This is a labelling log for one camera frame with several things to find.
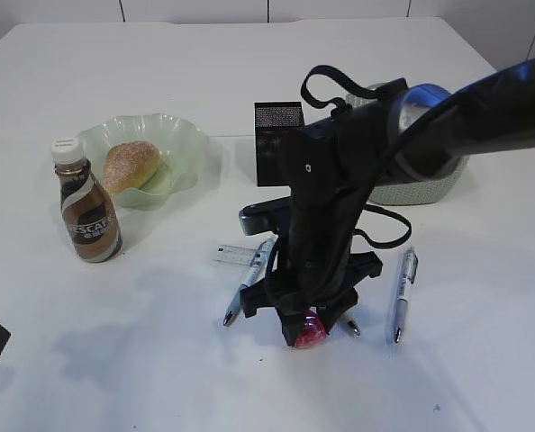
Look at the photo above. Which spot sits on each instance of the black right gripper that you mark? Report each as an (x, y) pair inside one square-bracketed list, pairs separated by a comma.
[(295, 285)]

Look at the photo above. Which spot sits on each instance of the pink pencil sharpener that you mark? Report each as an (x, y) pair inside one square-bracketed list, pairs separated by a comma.
[(313, 332)]

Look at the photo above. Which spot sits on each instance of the transparent plastic ruler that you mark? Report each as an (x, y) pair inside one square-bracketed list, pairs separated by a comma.
[(232, 255)]

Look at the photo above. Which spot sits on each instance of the sugared bread roll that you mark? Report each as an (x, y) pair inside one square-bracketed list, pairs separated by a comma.
[(130, 165)]

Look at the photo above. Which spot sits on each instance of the brown Nescafe coffee bottle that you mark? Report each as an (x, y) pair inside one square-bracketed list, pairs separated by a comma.
[(86, 208)]

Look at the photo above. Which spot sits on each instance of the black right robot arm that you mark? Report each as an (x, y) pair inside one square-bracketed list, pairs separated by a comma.
[(401, 135)]

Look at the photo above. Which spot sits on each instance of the beige pen middle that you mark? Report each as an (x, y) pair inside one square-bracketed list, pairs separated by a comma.
[(352, 326)]

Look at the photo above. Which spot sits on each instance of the blue grey pen left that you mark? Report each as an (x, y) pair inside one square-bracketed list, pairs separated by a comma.
[(256, 264)]

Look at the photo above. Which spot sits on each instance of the grey pen right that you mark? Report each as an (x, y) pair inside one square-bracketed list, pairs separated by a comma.
[(406, 280)]

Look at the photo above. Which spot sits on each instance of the green plastic basket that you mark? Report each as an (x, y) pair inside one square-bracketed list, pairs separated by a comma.
[(421, 193)]

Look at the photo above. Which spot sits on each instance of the black mesh pen holder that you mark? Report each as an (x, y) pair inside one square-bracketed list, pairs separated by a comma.
[(271, 121)]

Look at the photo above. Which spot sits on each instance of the green wavy glass plate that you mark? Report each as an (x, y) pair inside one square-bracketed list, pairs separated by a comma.
[(181, 146)]

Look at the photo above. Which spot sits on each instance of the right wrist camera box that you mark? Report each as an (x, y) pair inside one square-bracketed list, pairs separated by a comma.
[(270, 216)]

